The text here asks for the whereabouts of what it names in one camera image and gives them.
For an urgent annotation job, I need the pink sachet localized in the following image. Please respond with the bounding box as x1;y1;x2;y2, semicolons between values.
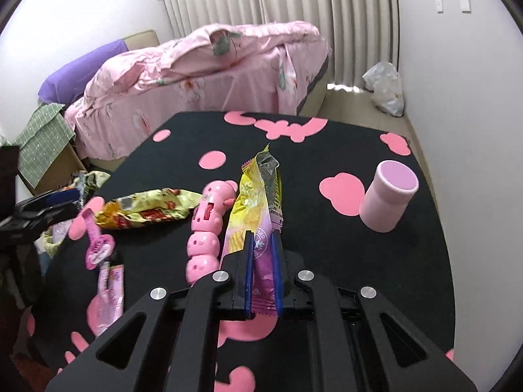
97;263;125;320
84;229;116;271

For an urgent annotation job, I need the black tablecloth with pink shapes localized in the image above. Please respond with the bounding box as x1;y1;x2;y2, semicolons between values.
12;110;457;392

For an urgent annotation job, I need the crumpled yellow red wrapper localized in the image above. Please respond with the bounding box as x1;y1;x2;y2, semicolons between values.
94;187;203;230

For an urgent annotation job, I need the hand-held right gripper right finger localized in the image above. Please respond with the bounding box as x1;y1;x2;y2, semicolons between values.
272;235;479;392

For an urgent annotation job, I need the yellow and purple snack packet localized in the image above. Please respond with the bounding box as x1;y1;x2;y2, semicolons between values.
219;143;285;320

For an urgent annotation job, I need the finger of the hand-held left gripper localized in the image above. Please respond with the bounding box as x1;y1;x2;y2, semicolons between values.
14;202;79;226
41;189;81;208

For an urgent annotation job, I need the pink caterpillar toy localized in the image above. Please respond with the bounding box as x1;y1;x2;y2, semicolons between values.
185;179;239;285

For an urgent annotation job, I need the beige pleated curtain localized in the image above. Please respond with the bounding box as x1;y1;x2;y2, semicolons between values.
155;0;399;87

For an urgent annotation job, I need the green checked cloth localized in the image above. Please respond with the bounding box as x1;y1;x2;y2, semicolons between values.
15;102;76;189

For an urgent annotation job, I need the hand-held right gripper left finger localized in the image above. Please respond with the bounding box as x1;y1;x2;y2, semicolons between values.
45;231;256;392

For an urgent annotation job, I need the purple pillow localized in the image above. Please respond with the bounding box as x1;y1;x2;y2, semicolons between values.
37;38;130;105

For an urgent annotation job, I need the white plastic bag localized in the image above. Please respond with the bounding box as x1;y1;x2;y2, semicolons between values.
362;61;405;118

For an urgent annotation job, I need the pink floral duvet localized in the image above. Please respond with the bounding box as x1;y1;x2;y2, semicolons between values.
63;20;332;161

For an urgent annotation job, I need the pink cup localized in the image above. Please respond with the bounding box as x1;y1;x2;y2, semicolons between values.
358;159;420;234

